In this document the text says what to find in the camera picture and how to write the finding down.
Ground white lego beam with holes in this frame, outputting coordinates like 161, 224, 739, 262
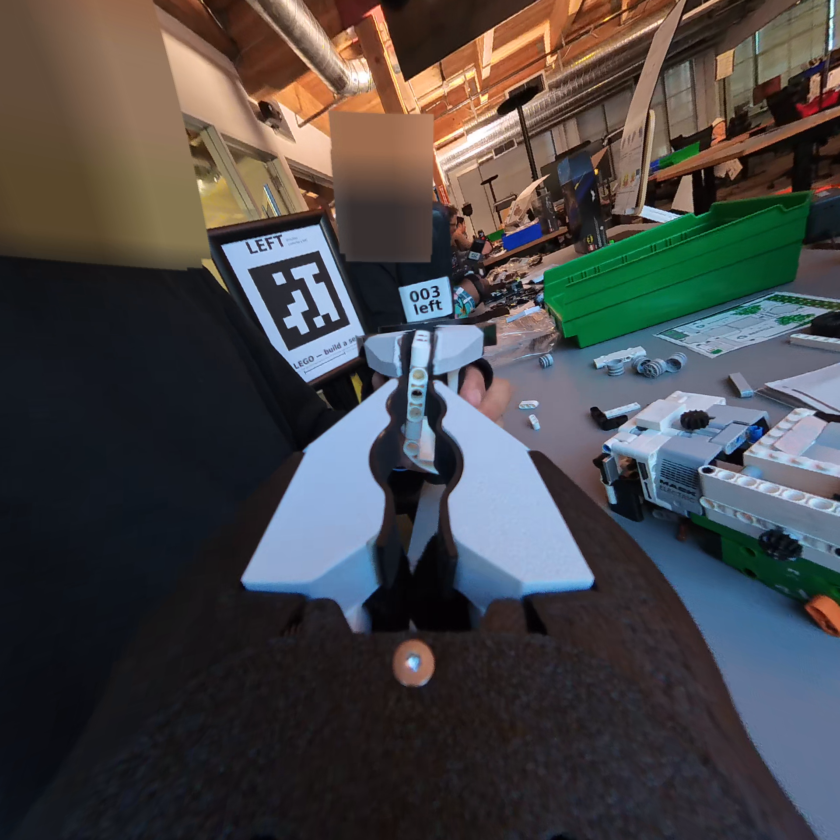
400, 330, 439, 475

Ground pile of dark lego pieces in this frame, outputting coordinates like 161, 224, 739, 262
482, 259, 547, 309

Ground clear plastic bags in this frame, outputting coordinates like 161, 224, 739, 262
482, 308, 560, 365

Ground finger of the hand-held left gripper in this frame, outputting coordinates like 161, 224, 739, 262
430, 327, 484, 370
364, 331, 416, 380

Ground silver ventilation duct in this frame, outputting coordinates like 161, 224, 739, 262
246, 0, 375, 96

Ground black floor lamp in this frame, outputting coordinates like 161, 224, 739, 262
495, 82, 547, 217

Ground black and white lego connector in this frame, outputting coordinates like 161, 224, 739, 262
588, 402, 642, 431

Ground instruction clipboard on stand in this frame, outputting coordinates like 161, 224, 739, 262
613, 108, 657, 216

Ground green plastic bin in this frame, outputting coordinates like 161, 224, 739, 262
542, 190, 815, 349

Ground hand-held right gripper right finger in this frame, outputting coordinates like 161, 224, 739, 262
410, 379, 597, 634

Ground person's black top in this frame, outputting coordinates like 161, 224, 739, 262
0, 255, 368, 840

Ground black lego box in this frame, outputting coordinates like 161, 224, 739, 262
556, 150, 616, 256

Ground black framed tag sign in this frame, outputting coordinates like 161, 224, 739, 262
207, 210, 368, 387

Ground printed instruction sheet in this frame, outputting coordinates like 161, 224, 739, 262
655, 290, 840, 358

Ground wooden work table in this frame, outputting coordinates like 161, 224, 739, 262
656, 105, 840, 198

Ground white and green lego truck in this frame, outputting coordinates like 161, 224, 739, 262
594, 390, 840, 637

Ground person's left hand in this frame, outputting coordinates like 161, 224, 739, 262
459, 378, 513, 422

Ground white paper stack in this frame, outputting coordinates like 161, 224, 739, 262
763, 363, 840, 416

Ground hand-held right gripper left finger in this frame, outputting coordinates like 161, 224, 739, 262
240, 377, 411, 634

